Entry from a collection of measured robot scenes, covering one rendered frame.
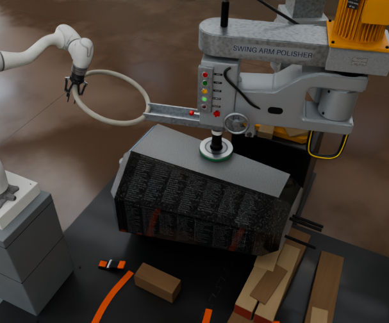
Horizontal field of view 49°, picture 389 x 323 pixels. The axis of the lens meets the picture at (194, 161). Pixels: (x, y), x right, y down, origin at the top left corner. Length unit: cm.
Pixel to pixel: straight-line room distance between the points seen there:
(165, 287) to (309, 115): 144
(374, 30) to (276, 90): 55
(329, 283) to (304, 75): 147
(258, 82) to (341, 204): 170
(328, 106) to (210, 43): 73
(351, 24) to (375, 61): 22
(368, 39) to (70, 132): 305
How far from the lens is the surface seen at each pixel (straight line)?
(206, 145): 276
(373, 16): 213
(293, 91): 236
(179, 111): 269
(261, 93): 237
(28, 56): 236
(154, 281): 298
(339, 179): 403
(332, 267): 320
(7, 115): 489
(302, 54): 224
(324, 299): 304
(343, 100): 241
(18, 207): 260
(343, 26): 224
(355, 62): 227
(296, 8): 280
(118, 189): 284
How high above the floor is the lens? 264
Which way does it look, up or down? 42 degrees down
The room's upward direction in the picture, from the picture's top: 1 degrees clockwise
